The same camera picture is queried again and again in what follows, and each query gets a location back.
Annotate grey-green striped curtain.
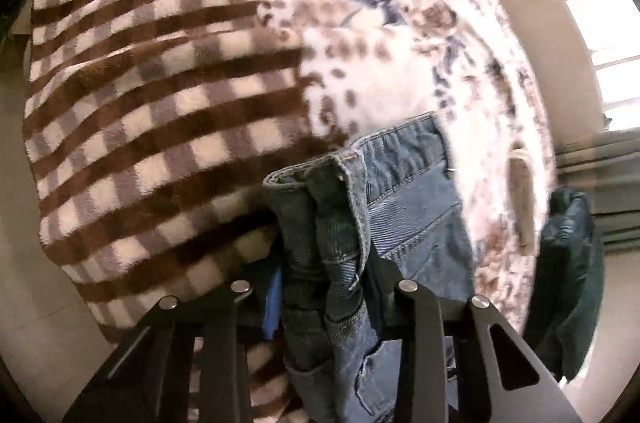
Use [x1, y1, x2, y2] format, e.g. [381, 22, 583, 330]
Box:
[552, 130, 640, 254]

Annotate folded white pants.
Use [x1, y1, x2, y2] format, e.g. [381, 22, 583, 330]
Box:
[507, 148, 538, 249]

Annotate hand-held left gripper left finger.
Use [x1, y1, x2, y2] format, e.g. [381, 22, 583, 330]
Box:
[61, 263, 282, 423]

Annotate window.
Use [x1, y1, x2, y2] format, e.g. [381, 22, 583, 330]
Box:
[522, 0, 640, 131]

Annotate blue denim pants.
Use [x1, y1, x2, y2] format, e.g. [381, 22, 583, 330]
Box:
[262, 113, 476, 423]

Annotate floral and checked bed blanket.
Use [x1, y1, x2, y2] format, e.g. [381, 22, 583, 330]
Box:
[22, 0, 558, 423]

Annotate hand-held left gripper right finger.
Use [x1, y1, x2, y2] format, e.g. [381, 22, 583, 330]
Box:
[364, 245, 583, 423]

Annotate dark teal plush blanket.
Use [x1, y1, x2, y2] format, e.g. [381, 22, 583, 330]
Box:
[525, 187, 607, 381]

